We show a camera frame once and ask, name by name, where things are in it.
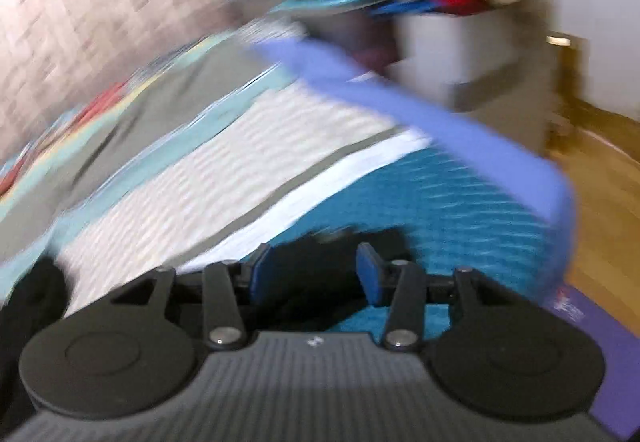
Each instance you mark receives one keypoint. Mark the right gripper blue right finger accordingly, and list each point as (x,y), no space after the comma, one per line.
(399,285)

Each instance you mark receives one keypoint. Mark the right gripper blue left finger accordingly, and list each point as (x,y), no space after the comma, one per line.
(228,287)

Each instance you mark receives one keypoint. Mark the black pants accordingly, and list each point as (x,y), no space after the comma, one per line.
(142,343)

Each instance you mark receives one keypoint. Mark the purple mattress edge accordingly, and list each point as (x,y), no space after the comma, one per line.
(533,181)

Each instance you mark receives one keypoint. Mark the patterned blue grey bedsheet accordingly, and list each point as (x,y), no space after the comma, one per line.
(218,149)

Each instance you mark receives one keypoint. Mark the red floral blanket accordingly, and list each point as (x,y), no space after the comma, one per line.
(64,126)

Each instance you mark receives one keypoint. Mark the leaf print curtain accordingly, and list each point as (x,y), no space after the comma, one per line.
(57,53)

